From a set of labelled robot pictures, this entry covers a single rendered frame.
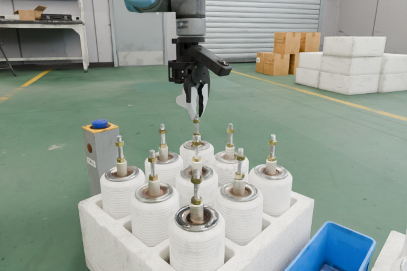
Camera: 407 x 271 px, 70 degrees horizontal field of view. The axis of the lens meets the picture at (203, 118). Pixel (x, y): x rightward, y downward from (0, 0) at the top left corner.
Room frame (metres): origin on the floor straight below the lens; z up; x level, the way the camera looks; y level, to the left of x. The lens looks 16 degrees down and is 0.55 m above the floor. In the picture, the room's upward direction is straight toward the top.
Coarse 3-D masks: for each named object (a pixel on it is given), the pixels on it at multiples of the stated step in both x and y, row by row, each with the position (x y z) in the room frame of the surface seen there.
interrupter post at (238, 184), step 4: (236, 180) 0.50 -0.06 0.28; (240, 180) 0.50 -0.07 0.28; (244, 180) 0.50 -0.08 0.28; (236, 184) 0.50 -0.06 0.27; (240, 184) 0.50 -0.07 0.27; (244, 184) 0.50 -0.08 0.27; (236, 188) 0.50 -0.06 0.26; (240, 188) 0.50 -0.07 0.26; (244, 188) 0.50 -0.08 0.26; (236, 192) 0.50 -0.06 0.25; (240, 192) 0.50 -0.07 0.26; (244, 192) 0.50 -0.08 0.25
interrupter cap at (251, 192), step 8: (224, 184) 0.53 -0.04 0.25; (232, 184) 0.53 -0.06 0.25; (248, 184) 0.53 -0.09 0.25; (224, 192) 0.50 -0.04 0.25; (232, 192) 0.50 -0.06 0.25; (248, 192) 0.50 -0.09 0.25; (256, 192) 0.50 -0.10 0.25; (232, 200) 0.47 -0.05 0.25; (240, 200) 0.47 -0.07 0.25; (248, 200) 0.47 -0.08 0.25
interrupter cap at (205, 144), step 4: (192, 140) 0.79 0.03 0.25; (200, 140) 0.79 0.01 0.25; (204, 140) 0.79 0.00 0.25; (184, 144) 0.76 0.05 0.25; (188, 144) 0.76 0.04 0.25; (204, 144) 0.76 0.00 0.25; (208, 144) 0.76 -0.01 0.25; (188, 148) 0.73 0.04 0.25; (192, 148) 0.73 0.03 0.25; (200, 148) 0.73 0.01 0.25; (204, 148) 0.73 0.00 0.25
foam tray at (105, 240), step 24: (96, 216) 0.53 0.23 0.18; (264, 216) 0.53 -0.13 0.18; (288, 216) 0.53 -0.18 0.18; (312, 216) 0.59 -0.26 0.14; (96, 240) 0.53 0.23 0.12; (120, 240) 0.46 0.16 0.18; (168, 240) 0.45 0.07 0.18; (264, 240) 0.45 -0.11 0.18; (288, 240) 0.51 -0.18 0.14; (96, 264) 0.54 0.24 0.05; (120, 264) 0.46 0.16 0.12; (144, 264) 0.40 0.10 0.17; (168, 264) 0.40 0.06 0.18; (240, 264) 0.40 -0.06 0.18; (264, 264) 0.44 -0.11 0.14; (288, 264) 0.52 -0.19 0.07
